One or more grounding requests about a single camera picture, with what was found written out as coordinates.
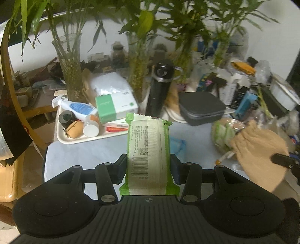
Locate blue patterned bag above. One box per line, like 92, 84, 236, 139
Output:
196, 73, 214, 92

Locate black thermos bottle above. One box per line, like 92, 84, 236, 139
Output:
145, 60, 183, 116

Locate black tape roll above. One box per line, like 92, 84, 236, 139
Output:
58, 110, 77, 129

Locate white carton box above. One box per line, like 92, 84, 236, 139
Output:
220, 75, 242, 106

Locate white orange-tipped stick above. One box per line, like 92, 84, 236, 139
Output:
216, 151, 235, 165

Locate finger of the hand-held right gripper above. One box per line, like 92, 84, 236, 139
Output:
271, 153, 300, 166

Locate grey zip case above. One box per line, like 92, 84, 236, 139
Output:
178, 91, 227, 126

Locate wooden chair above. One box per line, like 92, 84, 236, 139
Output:
0, 30, 50, 202

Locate white round container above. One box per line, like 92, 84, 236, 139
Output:
271, 74, 300, 111

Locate black carton box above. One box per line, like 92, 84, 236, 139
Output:
233, 86, 250, 109

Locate white plastic bag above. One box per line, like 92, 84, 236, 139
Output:
89, 72, 133, 101

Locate white-capped bottle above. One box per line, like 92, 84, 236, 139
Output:
83, 114, 100, 138

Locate blue box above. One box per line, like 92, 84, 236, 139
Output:
237, 93, 258, 118

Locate white tray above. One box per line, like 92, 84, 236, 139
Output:
54, 105, 132, 145
163, 103, 188, 124

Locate red white flat box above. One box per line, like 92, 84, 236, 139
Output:
103, 118, 129, 133

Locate glass vase with bamboo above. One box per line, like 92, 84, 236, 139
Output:
164, 0, 211, 91
119, 0, 169, 104
7, 0, 108, 104
206, 0, 279, 68

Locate black mini tripod camera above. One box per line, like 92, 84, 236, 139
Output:
211, 76, 225, 99

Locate green white box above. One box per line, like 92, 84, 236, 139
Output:
95, 91, 139, 124

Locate brown egg-shaped pouch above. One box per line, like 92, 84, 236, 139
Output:
63, 120, 84, 139

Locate green wet wipes pack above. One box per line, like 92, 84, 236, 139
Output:
119, 113, 180, 196

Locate green white wipes packet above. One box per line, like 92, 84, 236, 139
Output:
223, 124, 237, 153
212, 122, 227, 151

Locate white blue spray bottle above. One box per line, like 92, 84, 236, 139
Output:
52, 95, 99, 118

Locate brown drawstring pouch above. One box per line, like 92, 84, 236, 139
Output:
228, 120, 290, 193

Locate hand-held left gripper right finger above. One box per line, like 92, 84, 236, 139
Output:
170, 154, 249, 203

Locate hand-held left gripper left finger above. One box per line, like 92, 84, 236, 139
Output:
48, 154, 128, 203

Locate dark glass jar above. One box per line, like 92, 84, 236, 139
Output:
111, 42, 125, 68

